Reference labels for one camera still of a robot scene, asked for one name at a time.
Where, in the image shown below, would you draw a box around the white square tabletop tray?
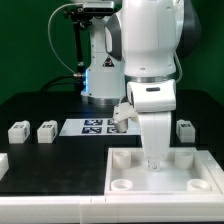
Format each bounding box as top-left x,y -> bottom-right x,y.
104,148 -> 224,195

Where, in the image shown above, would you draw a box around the white front rail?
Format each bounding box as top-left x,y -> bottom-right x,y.
0,194 -> 224,224

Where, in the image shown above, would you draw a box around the black cables at base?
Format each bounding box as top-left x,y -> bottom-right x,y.
39,74 -> 84,93

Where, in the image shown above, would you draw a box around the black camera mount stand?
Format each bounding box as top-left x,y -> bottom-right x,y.
64,7 -> 92,92

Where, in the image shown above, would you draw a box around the grey cable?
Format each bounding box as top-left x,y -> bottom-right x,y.
47,3 -> 78,75

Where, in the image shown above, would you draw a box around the white sheet with tags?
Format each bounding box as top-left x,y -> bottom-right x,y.
58,118 -> 143,137

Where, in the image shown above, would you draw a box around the white left rail block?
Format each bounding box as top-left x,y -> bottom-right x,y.
0,153 -> 9,180

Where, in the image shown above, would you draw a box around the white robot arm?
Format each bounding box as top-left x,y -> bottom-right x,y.
82,0 -> 201,171

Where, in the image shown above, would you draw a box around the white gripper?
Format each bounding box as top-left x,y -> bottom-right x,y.
113,79 -> 176,171

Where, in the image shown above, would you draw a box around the silver camera on stand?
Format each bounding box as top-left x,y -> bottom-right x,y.
83,1 -> 115,15

